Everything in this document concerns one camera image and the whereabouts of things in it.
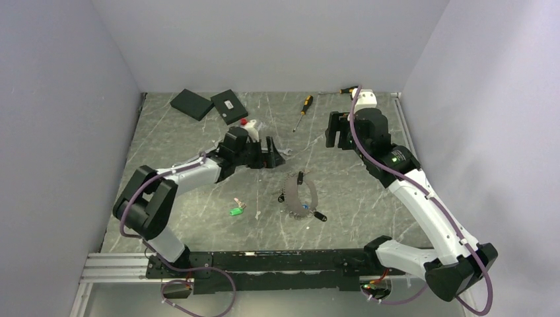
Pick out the orange black screwdriver at wall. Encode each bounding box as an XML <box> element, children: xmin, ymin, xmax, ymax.
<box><xmin>319</xmin><ymin>86</ymin><xmax>357</xmax><ymax>94</ymax></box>

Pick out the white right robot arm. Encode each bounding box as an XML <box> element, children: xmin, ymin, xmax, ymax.
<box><xmin>325</xmin><ymin>108</ymin><xmax>498</xmax><ymax>302</ymax></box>

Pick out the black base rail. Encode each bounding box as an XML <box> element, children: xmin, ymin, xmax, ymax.
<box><xmin>145</xmin><ymin>248</ymin><xmax>404</xmax><ymax>295</ymax></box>

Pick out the key with green tag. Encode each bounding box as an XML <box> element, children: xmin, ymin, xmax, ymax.
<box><xmin>229</xmin><ymin>198</ymin><xmax>246</xmax><ymax>217</ymax></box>

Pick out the black flat box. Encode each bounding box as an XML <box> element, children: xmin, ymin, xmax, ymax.
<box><xmin>170</xmin><ymin>89</ymin><xmax>214</xmax><ymax>122</ymax></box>

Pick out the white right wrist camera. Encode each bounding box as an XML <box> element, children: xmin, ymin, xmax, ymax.
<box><xmin>351</xmin><ymin>88</ymin><xmax>378</xmax><ymax>112</ymax></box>

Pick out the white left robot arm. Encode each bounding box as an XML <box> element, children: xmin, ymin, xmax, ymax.
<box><xmin>112</xmin><ymin>127</ymin><xmax>285</xmax><ymax>277</ymax></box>

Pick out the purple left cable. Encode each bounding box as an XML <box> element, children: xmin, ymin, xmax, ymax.
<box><xmin>160</xmin><ymin>267</ymin><xmax>237</xmax><ymax>317</ymax></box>

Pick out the black box with label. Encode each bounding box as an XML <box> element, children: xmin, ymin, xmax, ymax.
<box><xmin>211</xmin><ymin>89</ymin><xmax>248</xmax><ymax>125</ymax></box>

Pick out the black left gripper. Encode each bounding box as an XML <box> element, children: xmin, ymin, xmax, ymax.
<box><xmin>234</xmin><ymin>136</ymin><xmax>285</xmax><ymax>169</ymax></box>

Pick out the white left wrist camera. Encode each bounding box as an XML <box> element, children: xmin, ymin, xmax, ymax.
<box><xmin>240</xmin><ymin>118</ymin><xmax>263</xmax><ymax>142</ymax></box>

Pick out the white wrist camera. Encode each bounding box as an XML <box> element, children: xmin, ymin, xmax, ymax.
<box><xmin>240</xmin><ymin>118</ymin><xmax>263</xmax><ymax>142</ymax></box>
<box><xmin>351</xmin><ymin>88</ymin><xmax>378</xmax><ymax>112</ymax></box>

